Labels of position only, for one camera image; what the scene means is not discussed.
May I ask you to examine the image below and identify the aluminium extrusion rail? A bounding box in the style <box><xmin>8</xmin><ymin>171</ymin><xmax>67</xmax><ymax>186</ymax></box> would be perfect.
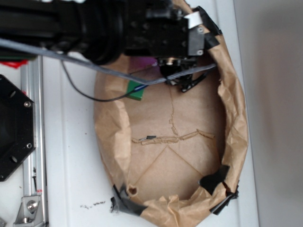
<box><xmin>14</xmin><ymin>57</ymin><xmax>49</xmax><ymax>227</ymax></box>

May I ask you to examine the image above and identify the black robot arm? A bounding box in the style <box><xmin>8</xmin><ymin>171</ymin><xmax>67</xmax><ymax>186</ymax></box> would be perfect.
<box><xmin>0</xmin><ymin>0</ymin><xmax>205</xmax><ymax>65</ymax></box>

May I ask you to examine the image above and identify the red tape piece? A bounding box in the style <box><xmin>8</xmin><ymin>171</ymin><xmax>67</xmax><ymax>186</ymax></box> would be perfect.
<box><xmin>0</xmin><ymin>60</ymin><xmax>28</xmax><ymax>69</ymax></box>

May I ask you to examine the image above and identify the metal corner bracket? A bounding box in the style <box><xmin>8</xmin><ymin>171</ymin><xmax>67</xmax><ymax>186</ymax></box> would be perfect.
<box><xmin>13</xmin><ymin>195</ymin><xmax>45</xmax><ymax>227</ymax></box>

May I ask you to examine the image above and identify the green rectangular block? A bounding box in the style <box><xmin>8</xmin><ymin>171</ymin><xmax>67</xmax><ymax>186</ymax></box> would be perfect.
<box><xmin>126</xmin><ymin>81</ymin><xmax>147</xmax><ymax>101</ymax></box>

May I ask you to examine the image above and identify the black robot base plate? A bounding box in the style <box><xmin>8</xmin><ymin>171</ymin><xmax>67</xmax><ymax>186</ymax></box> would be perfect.
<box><xmin>0</xmin><ymin>75</ymin><xmax>35</xmax><ymax>182</ymax></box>

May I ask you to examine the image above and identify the thin black cable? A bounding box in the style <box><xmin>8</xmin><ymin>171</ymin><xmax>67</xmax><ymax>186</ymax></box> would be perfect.
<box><xmin>62</xmin><ymin>60</ymin><xmax>152</xmax><ymax>103</ymax></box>

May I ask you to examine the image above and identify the brown paper bag bin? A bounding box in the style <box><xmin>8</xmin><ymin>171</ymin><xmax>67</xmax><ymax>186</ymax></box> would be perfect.
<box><xmin>94</xmin><ymin>0</ymin><xmax>249</xmax><ymax>227</ymax></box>

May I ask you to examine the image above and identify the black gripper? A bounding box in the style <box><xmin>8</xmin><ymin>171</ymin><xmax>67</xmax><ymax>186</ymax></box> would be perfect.
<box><xmin>124</xmin><ymin>0</ymin><xmax>205</xmax><ymax>78</ymax></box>

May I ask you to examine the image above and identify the grey sleeved cable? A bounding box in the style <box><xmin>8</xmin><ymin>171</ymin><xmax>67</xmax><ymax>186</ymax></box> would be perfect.
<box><xmin>0</xmin><ymin>37</ymin><xmax>217</xmax><ymax>86</ymax></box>

